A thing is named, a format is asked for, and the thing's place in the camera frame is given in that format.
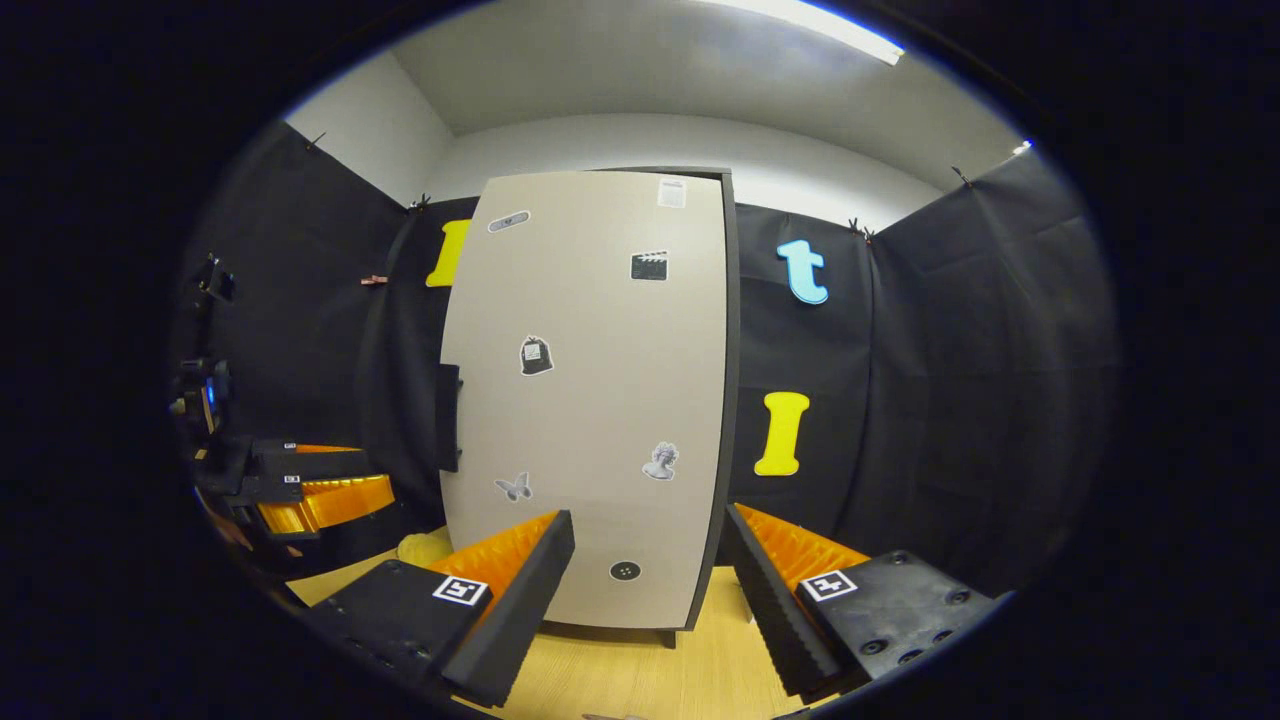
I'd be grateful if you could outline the yellow knitted toy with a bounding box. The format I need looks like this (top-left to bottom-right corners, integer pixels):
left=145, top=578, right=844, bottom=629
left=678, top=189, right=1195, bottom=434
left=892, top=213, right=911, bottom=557
left=397, top=530, right=459, bottom=571

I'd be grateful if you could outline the black backdrop cloth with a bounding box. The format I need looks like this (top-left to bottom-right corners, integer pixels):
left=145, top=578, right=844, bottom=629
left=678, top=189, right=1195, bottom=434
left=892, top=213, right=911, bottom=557
left=170, top=120, right=1119, bottom=601

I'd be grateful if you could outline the dark grey cabinet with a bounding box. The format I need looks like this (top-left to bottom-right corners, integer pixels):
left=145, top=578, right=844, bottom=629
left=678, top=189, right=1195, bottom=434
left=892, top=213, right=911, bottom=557
left=437, top=165, right=744, bottom=651

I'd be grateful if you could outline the beige cabinet door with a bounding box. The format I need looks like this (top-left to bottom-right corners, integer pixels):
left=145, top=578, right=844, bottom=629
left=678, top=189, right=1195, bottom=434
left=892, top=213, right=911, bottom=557
left=437, top=168, right=731, bottom=631

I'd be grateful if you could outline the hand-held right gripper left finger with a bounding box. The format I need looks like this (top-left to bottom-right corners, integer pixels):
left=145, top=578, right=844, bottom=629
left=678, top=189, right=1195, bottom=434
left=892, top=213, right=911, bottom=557
left=303, top=509, right=578, bottom=708

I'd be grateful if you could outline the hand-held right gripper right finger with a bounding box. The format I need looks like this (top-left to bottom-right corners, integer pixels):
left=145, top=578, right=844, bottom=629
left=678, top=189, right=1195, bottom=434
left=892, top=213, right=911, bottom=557
left=722, top=502, right=1008, bottom=702

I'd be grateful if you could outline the black cabinet door handle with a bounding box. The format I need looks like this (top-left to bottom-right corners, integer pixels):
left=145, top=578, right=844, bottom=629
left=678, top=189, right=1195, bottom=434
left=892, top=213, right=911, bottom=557
left=435, top=362, right=464, bottom=474

